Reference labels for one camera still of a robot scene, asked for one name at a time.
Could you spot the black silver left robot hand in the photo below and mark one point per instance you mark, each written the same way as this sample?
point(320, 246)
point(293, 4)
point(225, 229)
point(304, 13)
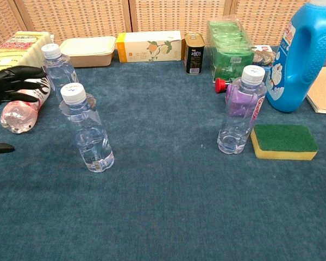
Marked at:
point(8, 81)

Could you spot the clear water bottle white cap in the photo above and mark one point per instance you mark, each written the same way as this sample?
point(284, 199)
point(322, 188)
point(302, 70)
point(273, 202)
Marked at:
point(58, 70)
point(89, 136)

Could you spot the clear bottle with purple label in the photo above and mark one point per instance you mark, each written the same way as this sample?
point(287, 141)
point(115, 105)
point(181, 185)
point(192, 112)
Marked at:
point(241, 125)

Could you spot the yellow sponge multipack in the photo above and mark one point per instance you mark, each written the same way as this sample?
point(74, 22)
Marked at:
point(16, 49)

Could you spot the pink drink bottle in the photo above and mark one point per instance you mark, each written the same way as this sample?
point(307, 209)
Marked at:
point(19, 117)

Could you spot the beige lidded food container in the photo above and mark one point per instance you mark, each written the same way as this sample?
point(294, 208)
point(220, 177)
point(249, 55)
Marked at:
point(89, 51)

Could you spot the white orange tea box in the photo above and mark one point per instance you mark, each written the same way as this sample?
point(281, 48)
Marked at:
point(141, 46)

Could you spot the woven folding screen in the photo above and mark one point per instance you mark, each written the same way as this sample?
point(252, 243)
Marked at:
point(165, 13)

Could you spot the gold black tin can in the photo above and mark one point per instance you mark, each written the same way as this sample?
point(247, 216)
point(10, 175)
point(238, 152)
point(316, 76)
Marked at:
point(194, 58)

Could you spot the blue table cloth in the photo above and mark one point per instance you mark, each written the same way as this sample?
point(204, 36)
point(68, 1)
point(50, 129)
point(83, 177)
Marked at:
point(163, 204)

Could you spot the green packet stack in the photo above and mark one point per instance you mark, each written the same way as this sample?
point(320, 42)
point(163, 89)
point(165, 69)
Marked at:
point(228, 49)

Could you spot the purple wrapped box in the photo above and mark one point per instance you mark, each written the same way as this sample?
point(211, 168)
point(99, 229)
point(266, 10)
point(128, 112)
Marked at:
point(241, 104)

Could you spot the binder clips blister pack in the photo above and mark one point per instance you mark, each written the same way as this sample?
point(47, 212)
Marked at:
point(266, 55)

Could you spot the green yellow scouring sponge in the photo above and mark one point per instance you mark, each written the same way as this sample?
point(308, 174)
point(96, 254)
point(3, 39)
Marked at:
point(285, 138)

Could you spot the blue detergent bottle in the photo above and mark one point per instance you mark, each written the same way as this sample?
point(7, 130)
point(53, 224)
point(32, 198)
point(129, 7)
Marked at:
point(293, 89)

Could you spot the red push button switch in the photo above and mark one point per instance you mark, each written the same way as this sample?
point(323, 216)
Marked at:
point(220, 85)

